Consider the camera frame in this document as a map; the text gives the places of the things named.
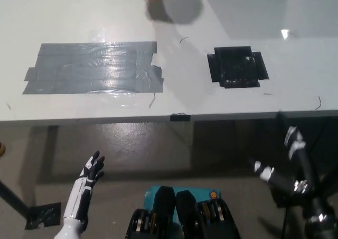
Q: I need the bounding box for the black tape square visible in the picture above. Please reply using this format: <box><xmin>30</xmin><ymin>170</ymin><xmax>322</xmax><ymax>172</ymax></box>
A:
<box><xmin>206</xmin><ymin>45</ymin><xmax>269</xmax><ymax>89</ymax></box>

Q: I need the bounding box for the thin black cable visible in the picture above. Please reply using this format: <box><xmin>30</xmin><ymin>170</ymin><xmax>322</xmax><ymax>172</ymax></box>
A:
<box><xmin>281</xmin><ymin>207</ymin><xmax>288</xmax><ymax>239</ymax></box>

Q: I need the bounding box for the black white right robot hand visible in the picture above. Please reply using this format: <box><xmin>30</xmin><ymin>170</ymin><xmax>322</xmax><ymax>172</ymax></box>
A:
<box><xmin>248</xmin><ymin>126</ymin><xmax>322</xmax><ymax>197</ymax></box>

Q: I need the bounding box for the black stand leg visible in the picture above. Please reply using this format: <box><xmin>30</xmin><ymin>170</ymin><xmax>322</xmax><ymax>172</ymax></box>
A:
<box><xmin>0</xmin><ymin>180</ymin><xmax>30</xmax><ymax>219</ymax></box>

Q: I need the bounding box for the grey duct tape patch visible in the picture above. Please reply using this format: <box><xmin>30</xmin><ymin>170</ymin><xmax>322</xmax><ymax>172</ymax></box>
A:
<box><xmin>22</xmin><ymin>41</ymin><xmax>165</xmax><ymax>95</ymax></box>

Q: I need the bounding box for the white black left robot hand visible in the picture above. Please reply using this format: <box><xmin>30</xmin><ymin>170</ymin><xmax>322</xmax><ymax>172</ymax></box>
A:
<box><xmin>63</xmin><ymin>151</ymin><xmax>106</xmax><ymax>223</ymax></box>

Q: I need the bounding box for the grey table leg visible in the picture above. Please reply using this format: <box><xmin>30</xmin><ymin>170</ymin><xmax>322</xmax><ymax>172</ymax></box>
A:
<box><xmin>170</xmin><ymin>121</ymin><xmax>195</xmax><ymax>146</ymax></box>

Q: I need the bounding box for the black teal robot torso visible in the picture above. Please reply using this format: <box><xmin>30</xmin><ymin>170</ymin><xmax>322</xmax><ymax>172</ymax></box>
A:
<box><xmin>125</xmin><ymin>185</ymin><xmax>241</xmax><ymax>239</ymax></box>

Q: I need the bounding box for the small black tape piece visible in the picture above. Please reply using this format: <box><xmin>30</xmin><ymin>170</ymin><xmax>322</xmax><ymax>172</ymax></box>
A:
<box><xmin>170</xmin><ymin>113</ymin><xmax>191</xmax><ymax>122</ymax></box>

